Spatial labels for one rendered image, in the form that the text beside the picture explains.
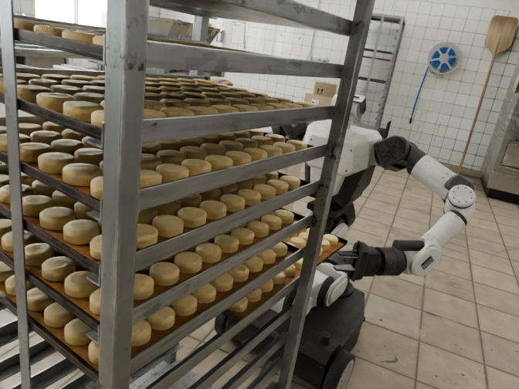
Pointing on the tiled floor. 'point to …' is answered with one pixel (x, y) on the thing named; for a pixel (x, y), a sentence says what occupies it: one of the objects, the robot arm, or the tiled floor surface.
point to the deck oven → (504, 150)
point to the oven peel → (498, 38)
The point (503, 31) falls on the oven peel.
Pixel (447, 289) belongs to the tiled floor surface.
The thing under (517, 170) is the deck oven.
